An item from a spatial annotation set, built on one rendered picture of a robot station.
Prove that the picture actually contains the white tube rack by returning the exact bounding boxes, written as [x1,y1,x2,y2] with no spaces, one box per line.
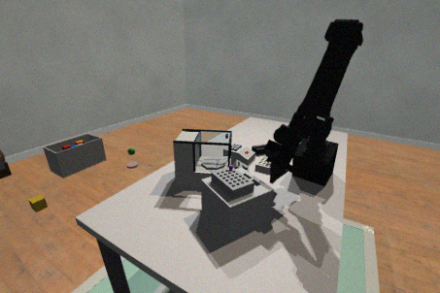
[255,155,271,174]

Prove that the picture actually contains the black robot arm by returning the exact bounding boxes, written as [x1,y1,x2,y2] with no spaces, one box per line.
[265,19,363,164]

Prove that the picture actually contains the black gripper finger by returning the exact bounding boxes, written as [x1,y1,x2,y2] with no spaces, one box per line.
[270,165,288,183]
[270,163,275,181]

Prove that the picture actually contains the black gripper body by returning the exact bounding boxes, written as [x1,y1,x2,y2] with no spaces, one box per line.
[267,157,296,173]

